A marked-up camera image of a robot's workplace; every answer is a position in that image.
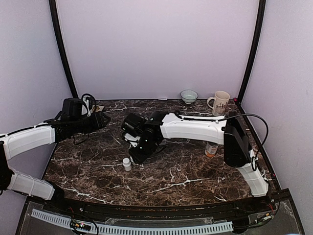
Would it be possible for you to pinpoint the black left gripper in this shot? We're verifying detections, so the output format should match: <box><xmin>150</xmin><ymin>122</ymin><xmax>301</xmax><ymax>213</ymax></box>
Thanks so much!
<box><xmin>70</xmin><ymin>111</ymin><xmax>111</xmax><ymax>134</ymax></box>

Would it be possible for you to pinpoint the orange pill bottle grey cap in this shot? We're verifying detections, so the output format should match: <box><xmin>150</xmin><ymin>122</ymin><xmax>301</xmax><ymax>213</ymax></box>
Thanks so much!
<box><xmin>205</xmin><ymin>141</ymin><xmax>219</xmax><ymax>157</ymax></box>

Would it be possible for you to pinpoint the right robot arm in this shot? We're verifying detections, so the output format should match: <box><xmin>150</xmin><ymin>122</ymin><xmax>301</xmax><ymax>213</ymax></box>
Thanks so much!
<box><xmin>121</xmin><ymin>111</ymin><xmax>269</xmax><ymax>212</ymax></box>

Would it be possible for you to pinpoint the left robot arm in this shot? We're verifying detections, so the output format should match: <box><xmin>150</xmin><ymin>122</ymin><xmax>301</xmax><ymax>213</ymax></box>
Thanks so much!
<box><xmin>0</xmin><ymin>94</ymin><xmax>111</xmax><ymax>213</ymax></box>

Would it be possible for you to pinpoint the square floral ceramic plate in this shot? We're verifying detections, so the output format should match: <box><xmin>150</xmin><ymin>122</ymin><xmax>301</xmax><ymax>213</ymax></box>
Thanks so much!
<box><xmin>96</xmin><ymin>105</ymin><xmax>105</xmax><ymax>112</ymax></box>

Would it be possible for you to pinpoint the white pill bottle front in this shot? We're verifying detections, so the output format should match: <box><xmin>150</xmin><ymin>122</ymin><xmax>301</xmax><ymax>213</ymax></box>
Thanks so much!
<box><xmin>123</xmin><ymin>158</ymin><xmax>132</xmax><ymax>171</ymax></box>

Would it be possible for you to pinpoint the small teal patterned bowl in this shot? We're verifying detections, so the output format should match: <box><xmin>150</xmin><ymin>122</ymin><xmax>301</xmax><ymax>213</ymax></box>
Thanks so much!
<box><xmin>180</xmin><ymin>90</ymin><xmax>198</xmax><ymax>104</ymax></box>

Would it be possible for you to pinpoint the cream ceramic mug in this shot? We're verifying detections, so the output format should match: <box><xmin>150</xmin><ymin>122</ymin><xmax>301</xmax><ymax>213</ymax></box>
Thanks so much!
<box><xmin>206</xmin><ymin>91</ymin><xmax>230</xmax><ymax>116</ymax></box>

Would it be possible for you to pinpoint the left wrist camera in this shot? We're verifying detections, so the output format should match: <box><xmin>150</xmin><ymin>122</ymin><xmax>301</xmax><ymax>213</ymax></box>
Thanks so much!
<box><xmin>81</xmin><ymin>93</ymin><xmax>97</xmax><ymax>117</ymax></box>

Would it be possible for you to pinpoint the black left frame post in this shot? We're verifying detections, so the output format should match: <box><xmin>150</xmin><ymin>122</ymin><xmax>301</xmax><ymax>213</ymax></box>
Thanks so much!
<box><xmin>48</xmin><ymin>0</ymin><xmax>78</xmax><ymax>98</ymax></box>

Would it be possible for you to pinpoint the black frame post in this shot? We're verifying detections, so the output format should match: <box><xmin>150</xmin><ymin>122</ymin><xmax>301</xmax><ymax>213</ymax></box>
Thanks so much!
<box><xmin>237</xmin><ymin>0</ymin><xmax>267</xmax><ymax>104</ymax></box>
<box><xmin>48</xmin><ymin>0</ymin><xmax>78</xmax><ymax>98</ymax></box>

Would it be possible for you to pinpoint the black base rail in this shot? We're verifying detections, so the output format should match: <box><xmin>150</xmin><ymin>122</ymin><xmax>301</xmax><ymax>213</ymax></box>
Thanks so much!
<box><xmin>27</xmin><ymin>188</ymin><xmax>291</xmax><ymax>221</ymax></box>

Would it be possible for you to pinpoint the white slotted cable duct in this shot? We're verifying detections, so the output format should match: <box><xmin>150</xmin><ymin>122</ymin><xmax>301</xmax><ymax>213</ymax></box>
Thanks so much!
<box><xmin>30</xmin><ymin>209</ymin><xmax>234</xmax><ymax>235</ymax></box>

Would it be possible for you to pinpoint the black right frame post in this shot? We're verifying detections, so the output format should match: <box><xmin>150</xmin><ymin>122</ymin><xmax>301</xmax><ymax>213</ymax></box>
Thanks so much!
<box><xmin>237</xmin><ymin>0</ymin><xmax>267</xmax><ymax>104</ymax></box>

